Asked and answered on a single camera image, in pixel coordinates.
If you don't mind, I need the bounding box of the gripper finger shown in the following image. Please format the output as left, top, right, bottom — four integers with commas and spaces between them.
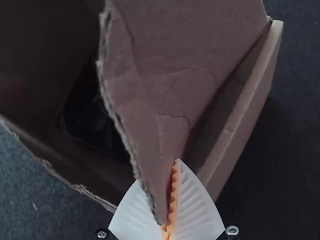
94, 179, 161, 240
166, 157, 240, 240

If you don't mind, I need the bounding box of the cardboard box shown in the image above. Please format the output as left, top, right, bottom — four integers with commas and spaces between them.
0, 0, 285, 226

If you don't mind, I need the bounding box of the black mat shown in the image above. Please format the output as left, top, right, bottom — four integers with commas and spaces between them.
0, 0, 320, 240

